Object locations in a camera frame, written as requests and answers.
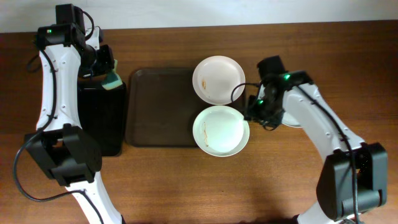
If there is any brown plastic tray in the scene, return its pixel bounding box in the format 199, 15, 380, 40
125, 67, 248, 148

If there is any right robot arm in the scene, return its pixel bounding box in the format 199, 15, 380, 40
244, 55, 388, 223

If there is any white plate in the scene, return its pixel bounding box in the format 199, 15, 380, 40
192, 106, 250, 157
192, 55, 246, 105
257, 83, 304, 128

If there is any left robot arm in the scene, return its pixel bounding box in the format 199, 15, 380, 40
21, 4, 125, 223

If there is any black plastic tray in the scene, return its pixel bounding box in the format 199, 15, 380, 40
77, 81, 126, 157

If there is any green sponge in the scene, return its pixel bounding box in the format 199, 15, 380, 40
101, 59, 123, 90

